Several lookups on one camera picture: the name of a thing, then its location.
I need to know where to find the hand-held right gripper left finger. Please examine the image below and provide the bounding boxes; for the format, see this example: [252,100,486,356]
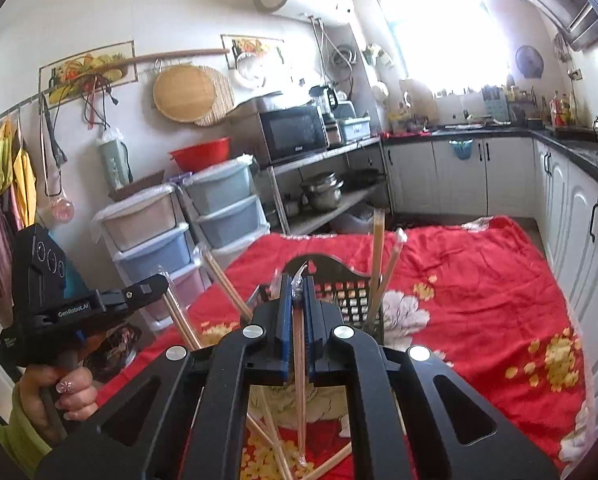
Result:
[36,265,295,480]

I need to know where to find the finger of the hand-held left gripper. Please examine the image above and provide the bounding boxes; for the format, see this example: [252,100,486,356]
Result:
[120,273,171,312]

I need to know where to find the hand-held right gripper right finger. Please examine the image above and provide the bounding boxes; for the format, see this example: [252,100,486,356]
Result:
[301,272,560,480]

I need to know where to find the single wooden chopstick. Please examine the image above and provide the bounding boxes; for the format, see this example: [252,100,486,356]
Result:
[370,209,386,333]
[200,246,254,323]
[378,227,408,313]
[160,284,203,352]
[290,261,311,467]

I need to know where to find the black perforated utensil basket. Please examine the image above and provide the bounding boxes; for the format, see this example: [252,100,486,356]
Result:
[249,254,386,352]

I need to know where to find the pile of chopsticks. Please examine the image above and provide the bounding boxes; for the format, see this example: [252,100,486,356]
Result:
[243,387,356,480]

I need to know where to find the person's left forearm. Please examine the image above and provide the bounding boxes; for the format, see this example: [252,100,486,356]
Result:
[0,387,54,480]

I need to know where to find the person's left hand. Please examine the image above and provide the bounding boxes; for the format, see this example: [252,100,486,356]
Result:
[18,365,100,429]

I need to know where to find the plastic drawer unit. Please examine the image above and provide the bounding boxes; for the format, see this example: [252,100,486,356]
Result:
[91,184,206,333]
[180,156,272,272]

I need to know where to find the hanging clothes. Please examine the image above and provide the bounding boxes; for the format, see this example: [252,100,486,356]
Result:
[0,114,38,302]

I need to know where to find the steel cooking pots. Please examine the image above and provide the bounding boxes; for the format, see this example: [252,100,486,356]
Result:
[298,171,346,212]

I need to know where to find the metal kitchen shelf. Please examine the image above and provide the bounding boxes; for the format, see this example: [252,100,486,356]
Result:
[256,134,396,237]

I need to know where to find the red plastic basin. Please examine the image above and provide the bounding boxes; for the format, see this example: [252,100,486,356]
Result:
[168,136,231,172]

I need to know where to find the red floral blanket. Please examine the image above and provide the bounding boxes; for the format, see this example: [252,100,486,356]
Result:
[96,215,589,480]

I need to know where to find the black microwave oven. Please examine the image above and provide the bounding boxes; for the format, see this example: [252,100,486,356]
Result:
[255,104,330,167]

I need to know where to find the round bamboo tray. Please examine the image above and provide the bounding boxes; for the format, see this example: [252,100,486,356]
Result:
[152,64,218,124]

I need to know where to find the round woven mat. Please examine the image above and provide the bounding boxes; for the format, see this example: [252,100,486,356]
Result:
[194,65,237,128]

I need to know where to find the grey plastic storage box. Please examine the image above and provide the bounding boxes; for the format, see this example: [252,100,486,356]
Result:
[338,115,373,143]

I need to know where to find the black blender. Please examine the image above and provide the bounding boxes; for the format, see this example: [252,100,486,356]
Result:
[308,84,341,123]

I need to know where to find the blue plastic bag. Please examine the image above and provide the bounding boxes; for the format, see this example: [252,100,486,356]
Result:
[448,139,473,162]

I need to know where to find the long wooden rolling pin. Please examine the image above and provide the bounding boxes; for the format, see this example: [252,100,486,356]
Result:
[120,47,231,69]

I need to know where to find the white kitchen cabinets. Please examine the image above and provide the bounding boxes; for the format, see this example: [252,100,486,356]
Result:
[382,135,598,413]

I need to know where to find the knife block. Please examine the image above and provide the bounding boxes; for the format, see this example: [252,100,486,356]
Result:
[480,84,508,122]

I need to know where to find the black kitchen countertop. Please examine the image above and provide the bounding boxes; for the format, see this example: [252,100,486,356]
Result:
[384,124,598,195]

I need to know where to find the kitchen window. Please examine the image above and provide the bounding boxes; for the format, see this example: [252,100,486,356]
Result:
[368,0,511,97]

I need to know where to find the seasoning bottles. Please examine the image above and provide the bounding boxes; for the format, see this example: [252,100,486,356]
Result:
[548,91,579,129]

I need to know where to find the fruit wall poster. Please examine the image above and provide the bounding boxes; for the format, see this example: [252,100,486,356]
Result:
[38,39,140,109]
[220,34,286,70]

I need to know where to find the small wall fan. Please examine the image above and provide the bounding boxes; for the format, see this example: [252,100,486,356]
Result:
[514,44,545,79]

